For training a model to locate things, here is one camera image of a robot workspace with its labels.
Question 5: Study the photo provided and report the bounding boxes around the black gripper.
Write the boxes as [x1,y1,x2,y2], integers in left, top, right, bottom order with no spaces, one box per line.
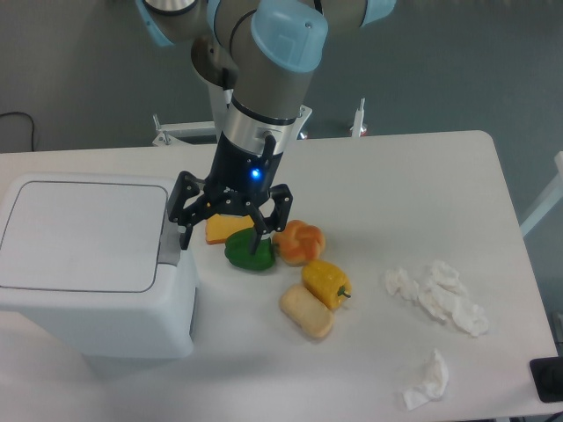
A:
[168,131,295,257]

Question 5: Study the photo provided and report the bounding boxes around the white trash can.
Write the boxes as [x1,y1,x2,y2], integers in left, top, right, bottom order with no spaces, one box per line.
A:
[1,172,200,359]

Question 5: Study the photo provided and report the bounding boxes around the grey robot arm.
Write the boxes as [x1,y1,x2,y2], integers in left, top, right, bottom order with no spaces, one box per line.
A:
[136,1,395,251]

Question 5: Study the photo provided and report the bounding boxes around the toy toast slice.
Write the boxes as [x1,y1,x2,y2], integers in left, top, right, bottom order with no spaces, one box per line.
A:
[205,215,253,244]

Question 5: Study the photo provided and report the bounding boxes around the green toy bell pepper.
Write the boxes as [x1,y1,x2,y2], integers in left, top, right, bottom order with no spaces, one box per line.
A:
[224,228,275,272]

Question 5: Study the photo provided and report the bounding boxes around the orange toy knotted bun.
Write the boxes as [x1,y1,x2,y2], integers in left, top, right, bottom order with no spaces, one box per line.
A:
[272,220,325,266]

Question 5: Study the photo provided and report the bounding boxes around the yellow toy bell pepper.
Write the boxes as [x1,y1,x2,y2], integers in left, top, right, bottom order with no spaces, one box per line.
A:
[301,259,352,310]

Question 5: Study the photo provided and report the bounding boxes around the beige toy bread loaf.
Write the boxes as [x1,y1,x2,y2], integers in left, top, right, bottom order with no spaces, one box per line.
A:
[279,284,334,339]

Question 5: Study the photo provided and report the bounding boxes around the small crumpled white tissue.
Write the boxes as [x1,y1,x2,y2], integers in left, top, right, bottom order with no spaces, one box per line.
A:
[384,267,420,302]

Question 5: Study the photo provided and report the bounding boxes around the large crumpled white tissue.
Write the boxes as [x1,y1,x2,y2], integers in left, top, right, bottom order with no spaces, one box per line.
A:
[418,260,489,338]

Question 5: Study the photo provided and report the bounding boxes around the lower crumpled white tissue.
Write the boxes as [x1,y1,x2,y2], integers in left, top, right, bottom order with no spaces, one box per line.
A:
[402,348,450,411]

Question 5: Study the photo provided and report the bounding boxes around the black device at edge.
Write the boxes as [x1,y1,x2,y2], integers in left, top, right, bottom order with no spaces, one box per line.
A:
[530,356,563,403]

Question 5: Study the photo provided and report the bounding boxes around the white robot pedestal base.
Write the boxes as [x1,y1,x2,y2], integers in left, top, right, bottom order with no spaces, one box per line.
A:
[152,83,368,147]

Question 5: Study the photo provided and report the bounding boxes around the black floor cable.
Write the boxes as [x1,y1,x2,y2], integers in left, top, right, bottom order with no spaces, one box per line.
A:
[0,111,41,153]

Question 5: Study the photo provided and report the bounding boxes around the white frame at right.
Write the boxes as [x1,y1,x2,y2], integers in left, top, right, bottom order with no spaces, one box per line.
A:
[520,151,562,237]

